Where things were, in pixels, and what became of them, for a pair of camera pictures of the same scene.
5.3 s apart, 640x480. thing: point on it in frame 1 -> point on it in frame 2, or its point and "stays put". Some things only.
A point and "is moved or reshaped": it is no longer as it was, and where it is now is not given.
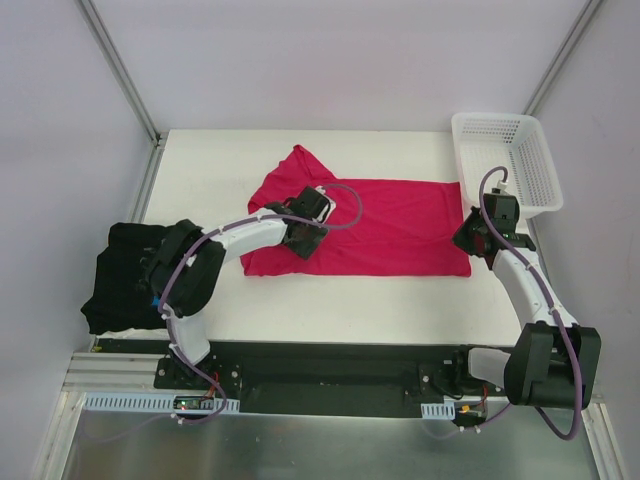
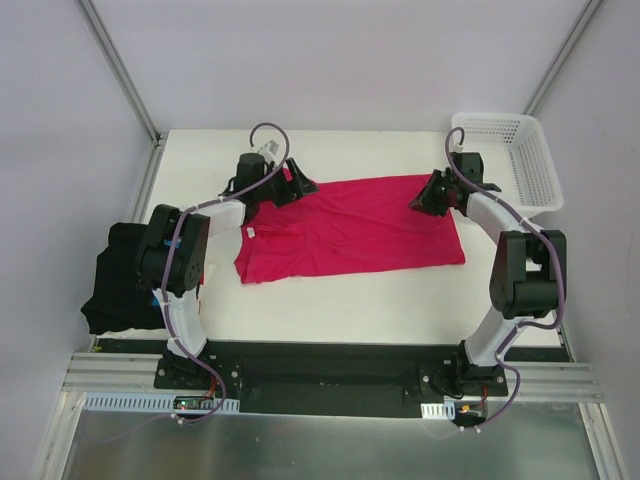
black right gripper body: [470, 240] -> [439, 193]
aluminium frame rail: [114, 373] stays put
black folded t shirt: [121, 297] stays put
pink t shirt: [380, 227] is moved or reshaped
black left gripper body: [306, 242] -> [288, 185]
